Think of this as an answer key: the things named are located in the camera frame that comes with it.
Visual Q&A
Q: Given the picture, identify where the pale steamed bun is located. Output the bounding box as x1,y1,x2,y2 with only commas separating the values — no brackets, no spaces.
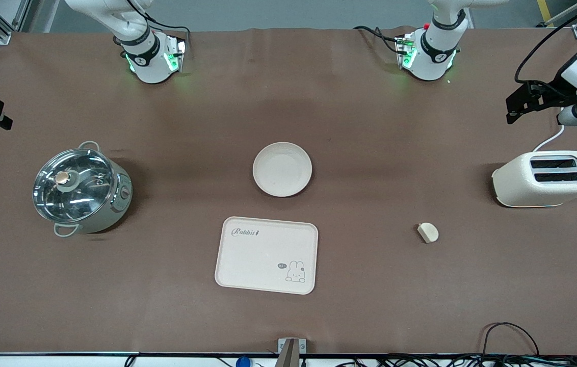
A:
417,222,440,244

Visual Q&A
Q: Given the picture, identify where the cream round plate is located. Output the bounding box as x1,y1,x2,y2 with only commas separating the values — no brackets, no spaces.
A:
252,142,313,198

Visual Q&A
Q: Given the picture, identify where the cream two-slot toaster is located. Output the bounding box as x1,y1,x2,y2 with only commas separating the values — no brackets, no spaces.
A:
491,150,577,208

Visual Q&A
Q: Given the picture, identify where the glass pot lid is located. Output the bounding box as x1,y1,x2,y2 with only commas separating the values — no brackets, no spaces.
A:
32,148,116,224

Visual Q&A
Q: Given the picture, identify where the steel cooking pot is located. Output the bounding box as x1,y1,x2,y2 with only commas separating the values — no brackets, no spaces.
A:
33,141,134,238

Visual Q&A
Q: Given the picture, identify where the brown table mat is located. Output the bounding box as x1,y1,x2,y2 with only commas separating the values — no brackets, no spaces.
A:
0,27,577,356

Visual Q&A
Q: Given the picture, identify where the cream rabbit print tray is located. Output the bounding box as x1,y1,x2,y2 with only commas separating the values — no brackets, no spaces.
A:
214,216,319,295

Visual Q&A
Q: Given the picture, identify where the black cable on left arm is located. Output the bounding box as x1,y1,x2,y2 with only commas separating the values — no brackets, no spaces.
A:
514,0,577,86

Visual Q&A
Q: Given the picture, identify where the white toaster power cable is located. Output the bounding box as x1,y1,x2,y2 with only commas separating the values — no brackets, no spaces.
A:
532,124,566,152

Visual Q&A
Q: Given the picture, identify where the black cable at arm base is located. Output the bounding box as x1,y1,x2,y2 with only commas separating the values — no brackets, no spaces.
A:
123,0,191,51
353,25,402,55

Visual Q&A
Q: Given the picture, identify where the black looped cable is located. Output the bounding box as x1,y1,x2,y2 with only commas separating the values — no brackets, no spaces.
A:
481,322,541,357

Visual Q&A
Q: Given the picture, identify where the black cable bundle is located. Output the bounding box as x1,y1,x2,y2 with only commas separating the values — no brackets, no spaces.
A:
337,354,577,367

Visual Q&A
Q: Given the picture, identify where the grey metal table bracket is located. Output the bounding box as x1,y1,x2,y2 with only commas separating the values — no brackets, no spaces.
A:
277,337,307,367

